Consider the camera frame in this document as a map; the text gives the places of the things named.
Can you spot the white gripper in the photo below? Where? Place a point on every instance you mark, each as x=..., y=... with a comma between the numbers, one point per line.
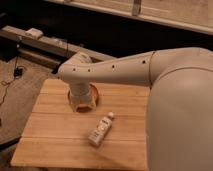
x=80, y=95

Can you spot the white plastic bottle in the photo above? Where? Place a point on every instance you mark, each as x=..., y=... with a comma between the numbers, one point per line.
x=101, y=130

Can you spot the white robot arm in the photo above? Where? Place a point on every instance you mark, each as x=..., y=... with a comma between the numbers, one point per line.
x=179, y=119

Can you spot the orange ceramic bowl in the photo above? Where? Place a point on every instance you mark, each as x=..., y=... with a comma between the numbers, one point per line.
x=94, y=93

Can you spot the wooden table board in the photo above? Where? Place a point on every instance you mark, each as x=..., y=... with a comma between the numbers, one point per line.
x=55, y=136

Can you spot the black power adapter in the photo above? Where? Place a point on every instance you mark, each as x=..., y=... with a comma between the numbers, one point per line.
x=18, y=72

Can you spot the small white box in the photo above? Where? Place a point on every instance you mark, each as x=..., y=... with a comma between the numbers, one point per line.
x=34, y=33

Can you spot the long wooden beam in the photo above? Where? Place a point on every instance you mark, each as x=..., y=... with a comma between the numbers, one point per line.
x=48, y=44

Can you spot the wooden shelf frame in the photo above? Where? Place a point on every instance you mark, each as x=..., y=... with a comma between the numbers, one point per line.
x=193, y=15

